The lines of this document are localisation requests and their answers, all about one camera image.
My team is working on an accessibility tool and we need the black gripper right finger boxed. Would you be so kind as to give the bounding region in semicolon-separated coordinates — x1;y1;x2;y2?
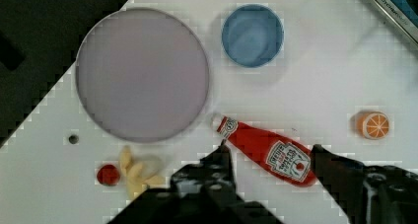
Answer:
310;144;418;224

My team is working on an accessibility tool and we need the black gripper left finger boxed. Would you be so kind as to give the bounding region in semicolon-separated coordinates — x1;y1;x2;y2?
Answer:
107;144;283;224

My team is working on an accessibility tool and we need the red plush ketchup bottle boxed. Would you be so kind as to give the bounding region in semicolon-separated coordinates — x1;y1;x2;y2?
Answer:
212;113;316;187

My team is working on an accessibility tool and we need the orange slice toy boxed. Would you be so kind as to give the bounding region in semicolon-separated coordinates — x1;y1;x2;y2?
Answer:
355;112;390;140

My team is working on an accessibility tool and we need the red strawberry toy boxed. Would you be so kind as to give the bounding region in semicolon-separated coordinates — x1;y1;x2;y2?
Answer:
97;164;120;187

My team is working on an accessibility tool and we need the grey round plate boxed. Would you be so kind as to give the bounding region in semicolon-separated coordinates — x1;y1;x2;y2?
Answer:
76;8;210;143

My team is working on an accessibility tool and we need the blue cup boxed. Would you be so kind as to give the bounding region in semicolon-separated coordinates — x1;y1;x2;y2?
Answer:
221;4;285;68

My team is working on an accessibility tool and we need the silver toaster oven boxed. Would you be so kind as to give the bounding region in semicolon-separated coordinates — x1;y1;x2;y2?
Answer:
372;0;418;44

